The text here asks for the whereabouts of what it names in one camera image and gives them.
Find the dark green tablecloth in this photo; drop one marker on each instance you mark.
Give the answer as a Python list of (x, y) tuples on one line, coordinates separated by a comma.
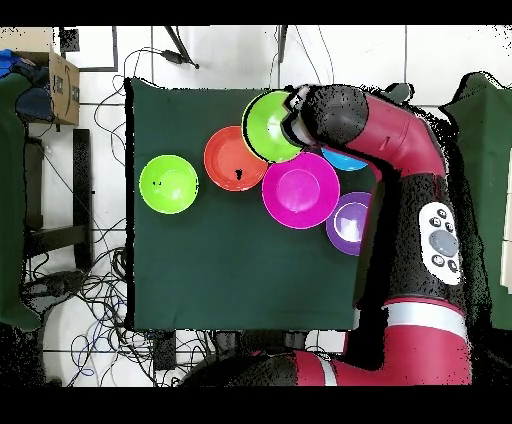
[(200, 280)]

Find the large orange-red plastic bowl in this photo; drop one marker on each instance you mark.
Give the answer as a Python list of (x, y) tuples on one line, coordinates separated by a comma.
[(228, 160)]

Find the black tripod leg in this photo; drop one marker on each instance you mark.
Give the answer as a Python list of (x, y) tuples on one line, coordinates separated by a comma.
[(282, 40), (178, 56)]

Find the black metal floor frame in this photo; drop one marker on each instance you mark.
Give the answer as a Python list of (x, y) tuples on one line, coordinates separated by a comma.
[(115, 48)]

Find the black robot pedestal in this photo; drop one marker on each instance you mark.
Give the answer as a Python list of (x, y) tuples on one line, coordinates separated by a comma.
[(260, 340)]

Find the black table leg frame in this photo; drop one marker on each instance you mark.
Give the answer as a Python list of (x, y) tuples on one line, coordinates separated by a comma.
[(82, 192)]

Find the purple plastic bowl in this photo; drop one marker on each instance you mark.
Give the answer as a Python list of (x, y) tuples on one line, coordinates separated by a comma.
[(346, 224)]

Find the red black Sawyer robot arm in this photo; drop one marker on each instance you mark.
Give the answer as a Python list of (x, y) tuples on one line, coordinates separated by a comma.
[(400, 132)]

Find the light blue plastic bowl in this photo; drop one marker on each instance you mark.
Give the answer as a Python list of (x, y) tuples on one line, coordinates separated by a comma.
[(344, 162)]

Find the black power adapter box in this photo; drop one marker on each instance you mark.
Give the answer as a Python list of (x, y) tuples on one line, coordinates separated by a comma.
[(164, 350)]

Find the green plastic bowl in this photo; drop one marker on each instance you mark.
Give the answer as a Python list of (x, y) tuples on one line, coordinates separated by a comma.
[(168, 184), (264, 128)]

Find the cardboard box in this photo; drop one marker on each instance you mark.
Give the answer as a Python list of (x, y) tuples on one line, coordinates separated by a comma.
[(64, 92)]

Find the bright blue cloth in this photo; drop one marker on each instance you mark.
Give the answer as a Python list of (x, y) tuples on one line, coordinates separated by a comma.
[(8, 62)]

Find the pink plastic bowl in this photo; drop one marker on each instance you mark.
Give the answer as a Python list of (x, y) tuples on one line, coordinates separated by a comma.
[(300, 190)]

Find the dark blue bag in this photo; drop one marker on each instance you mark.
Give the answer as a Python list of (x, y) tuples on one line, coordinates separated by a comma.
[(34, 104)]

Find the green cloth covered side table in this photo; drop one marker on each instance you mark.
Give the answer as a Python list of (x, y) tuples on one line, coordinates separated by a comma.
[(10, 200), (488, 180)]

